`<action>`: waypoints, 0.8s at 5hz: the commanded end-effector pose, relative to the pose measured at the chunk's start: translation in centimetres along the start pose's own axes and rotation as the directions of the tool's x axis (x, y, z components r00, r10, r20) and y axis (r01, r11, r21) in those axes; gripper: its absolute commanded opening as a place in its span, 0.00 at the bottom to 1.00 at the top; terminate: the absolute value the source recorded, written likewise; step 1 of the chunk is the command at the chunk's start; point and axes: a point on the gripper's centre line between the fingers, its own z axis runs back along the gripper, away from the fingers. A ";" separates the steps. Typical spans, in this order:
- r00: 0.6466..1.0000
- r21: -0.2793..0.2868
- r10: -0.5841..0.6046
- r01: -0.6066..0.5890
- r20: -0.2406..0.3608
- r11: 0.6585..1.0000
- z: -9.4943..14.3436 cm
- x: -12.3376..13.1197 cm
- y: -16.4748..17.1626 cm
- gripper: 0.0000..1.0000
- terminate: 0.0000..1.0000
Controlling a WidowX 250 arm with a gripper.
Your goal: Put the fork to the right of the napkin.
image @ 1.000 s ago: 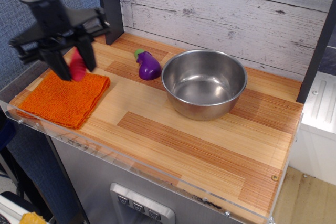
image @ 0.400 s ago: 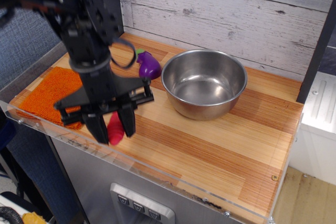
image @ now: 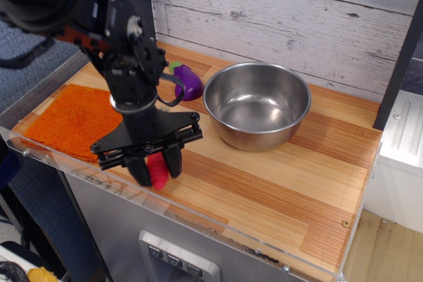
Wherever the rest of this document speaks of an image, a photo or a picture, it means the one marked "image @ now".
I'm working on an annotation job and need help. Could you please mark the stainless steel bowl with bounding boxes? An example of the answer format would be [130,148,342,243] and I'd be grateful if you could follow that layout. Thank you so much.
[203,62,312,152]

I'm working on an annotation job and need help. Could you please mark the orange knitted napkin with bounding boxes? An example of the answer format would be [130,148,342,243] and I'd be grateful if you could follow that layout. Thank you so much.
[24,84,122,162]

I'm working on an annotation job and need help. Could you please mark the white side cabinet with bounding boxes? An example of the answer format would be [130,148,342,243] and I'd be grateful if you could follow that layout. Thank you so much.
[364,90,422,232]

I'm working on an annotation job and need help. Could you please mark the clear acrylic table guard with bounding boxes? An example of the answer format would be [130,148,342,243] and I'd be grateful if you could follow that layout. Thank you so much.
[2,120,381,281]

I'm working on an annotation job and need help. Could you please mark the dark grey right post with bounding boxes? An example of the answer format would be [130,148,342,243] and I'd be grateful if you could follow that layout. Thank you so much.
[373,0,422,131]

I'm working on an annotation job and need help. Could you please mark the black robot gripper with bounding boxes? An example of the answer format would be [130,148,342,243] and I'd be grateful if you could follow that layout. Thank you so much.
[91,107,202,187]

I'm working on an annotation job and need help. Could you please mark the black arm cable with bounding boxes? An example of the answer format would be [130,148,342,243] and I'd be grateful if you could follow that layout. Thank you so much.
[156,73,185,108]

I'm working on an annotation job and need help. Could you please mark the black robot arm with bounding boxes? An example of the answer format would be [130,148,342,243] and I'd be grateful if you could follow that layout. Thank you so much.
[1,0,202,187]

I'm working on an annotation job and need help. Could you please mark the stainless steel cabinet front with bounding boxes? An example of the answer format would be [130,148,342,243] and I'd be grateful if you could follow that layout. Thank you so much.
[65,174,298,281]

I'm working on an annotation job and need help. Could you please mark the purple toy eggplant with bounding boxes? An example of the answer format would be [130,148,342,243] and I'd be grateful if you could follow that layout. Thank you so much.
[169,61,204,101]

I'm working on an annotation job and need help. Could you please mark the red handled metal fork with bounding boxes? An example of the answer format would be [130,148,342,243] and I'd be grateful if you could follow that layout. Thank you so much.
[147,152,169,190]

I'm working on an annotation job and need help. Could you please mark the silver dispenser button panel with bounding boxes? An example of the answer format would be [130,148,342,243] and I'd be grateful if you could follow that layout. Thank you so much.
[138,230,221,281]

